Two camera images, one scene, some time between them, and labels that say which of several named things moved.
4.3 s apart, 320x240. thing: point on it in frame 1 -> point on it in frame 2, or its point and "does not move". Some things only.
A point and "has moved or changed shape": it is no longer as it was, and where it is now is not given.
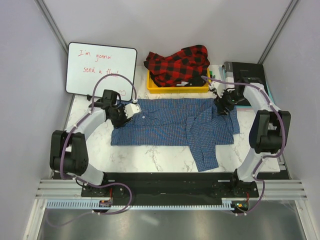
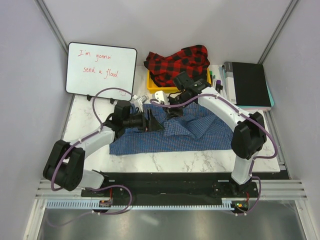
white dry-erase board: x=86 y=62 does not move
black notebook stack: x=253 y=73 does not move
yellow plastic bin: x=151 y=88 does not move
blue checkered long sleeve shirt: x=197 y=122 has moved or changed shape
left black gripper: x=124 y=121 -> x=152 y=124
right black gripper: x=220 y=104 -> x=171 y=112
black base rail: x=173 y=186 does not move
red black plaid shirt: x=184 y=68 does not move
